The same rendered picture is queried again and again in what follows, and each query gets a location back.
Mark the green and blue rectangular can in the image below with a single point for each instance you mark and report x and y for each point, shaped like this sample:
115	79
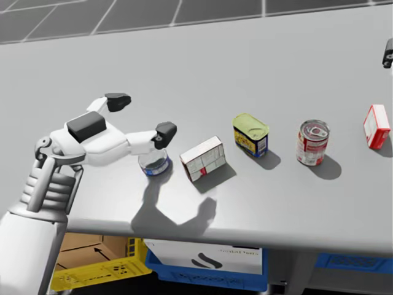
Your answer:
251	135

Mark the blue flat can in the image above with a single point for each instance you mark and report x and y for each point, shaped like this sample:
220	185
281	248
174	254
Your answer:
155	163

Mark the blue box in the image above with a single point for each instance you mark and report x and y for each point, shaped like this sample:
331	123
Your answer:
215	278

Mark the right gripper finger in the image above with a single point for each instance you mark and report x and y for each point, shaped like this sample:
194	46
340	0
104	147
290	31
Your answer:
388	55

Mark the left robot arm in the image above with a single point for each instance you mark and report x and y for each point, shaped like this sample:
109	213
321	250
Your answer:
27	227

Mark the red and white carton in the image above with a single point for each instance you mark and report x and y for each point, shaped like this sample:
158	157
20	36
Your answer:
204	159

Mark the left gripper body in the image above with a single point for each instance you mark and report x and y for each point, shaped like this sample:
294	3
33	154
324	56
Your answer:
92	141

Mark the yellow box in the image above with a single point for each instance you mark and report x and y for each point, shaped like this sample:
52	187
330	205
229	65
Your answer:
101	272

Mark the red and white can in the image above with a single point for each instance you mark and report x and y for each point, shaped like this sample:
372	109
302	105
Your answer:
311	143

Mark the brown box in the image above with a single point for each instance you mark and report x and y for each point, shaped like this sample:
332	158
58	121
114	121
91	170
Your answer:
89	249

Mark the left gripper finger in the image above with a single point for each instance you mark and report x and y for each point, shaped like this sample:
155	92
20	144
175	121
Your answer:
153	138
113	103

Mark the white box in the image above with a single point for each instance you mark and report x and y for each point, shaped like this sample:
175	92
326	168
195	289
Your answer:
212	256

